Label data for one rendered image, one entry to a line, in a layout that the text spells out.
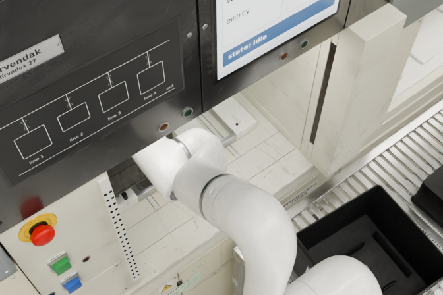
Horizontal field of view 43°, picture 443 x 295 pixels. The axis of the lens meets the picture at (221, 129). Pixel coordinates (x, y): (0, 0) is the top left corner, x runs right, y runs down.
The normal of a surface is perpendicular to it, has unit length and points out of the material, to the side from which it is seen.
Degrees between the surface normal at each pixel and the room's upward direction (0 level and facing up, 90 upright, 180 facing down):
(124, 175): 89
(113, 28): 90
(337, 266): 25
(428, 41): 0
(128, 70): 90
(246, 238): 64
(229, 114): 0
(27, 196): 90
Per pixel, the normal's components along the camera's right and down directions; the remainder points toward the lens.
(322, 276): -0.25, -0.81
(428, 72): 0.00, -0.58
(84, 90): 0.60, 0.65
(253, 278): -0.88, -0.07
